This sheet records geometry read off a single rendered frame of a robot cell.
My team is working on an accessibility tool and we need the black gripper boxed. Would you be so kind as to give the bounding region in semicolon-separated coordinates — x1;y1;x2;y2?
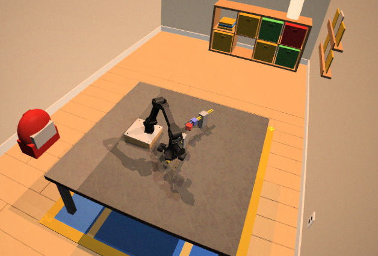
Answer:
157;143;186;161

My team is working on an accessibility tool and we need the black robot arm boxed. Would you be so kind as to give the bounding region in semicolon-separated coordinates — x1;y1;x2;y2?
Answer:
143;97;185;161

